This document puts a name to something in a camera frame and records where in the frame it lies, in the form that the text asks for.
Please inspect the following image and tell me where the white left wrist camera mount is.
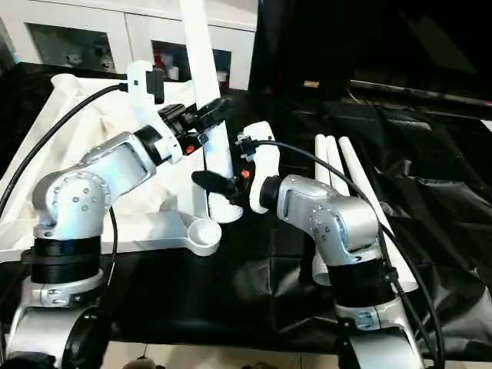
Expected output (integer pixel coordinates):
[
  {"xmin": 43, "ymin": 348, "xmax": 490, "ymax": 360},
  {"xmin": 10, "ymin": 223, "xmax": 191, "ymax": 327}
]
[{"xmin": 125, "ymin": 59, "xmax": 182, "ymax": 165}]

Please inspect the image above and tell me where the white plastic table top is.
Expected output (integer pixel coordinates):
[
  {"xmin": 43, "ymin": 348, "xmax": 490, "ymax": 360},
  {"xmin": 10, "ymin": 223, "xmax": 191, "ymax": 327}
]
[{"xmin": 0, "ymin": 72, "xmax": 224, "ymax": 263}]

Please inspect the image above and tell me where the black right camera cable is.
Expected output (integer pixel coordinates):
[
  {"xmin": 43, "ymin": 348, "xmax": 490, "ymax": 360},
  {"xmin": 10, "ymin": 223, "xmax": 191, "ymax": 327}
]
[{"xmin": 251, "ymin": 138, "xmax": 449, "ymax": 369}]

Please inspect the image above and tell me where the long black rod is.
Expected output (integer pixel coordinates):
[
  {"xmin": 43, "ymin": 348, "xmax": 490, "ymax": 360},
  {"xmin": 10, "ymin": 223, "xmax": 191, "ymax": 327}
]
[{"xmin": 347, "ymin": 78, "xmax": 492, "ymax": 111}]

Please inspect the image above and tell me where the white glass-door cabinet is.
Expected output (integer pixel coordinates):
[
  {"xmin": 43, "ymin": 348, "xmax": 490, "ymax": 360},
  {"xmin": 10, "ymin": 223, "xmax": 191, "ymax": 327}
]
[{"xmin": 0, "ymin": 0, "xmax": 258, "ymax": 93}]

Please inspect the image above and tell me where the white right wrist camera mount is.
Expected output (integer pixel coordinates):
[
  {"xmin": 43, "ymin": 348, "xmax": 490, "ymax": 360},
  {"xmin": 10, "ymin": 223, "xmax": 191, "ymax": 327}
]
[{"xmin": 234, "ymin": 121, "xmax": 280, "ymax": 214}]

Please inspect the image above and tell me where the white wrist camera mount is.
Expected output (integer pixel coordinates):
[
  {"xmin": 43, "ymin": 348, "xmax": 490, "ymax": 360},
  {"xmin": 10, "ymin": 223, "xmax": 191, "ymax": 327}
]
[
  {"xmin": 125, "ymin": 59, "xmax": 182, "ymax": 165},
  {"xmin": 234, "ymin": 121, "xmax": 280, "ymax": 214}
]

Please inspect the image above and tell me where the white plastic table leg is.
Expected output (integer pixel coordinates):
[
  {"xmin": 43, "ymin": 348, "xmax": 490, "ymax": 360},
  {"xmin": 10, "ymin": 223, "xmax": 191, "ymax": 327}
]
[
  {"xmin": 337, "ymin": 137, "xmax": 421, "ymax": 294},
  {"xmin": 324, "ymin": 135, "xmax": 351, "ymax": 198},
  {"xmin": 179, "ymin": 0, "xmax": 244, "ymax": 224},
  {"xmin": 311, "ymin": 134, "xmax": 336, "ymax": 288}
]

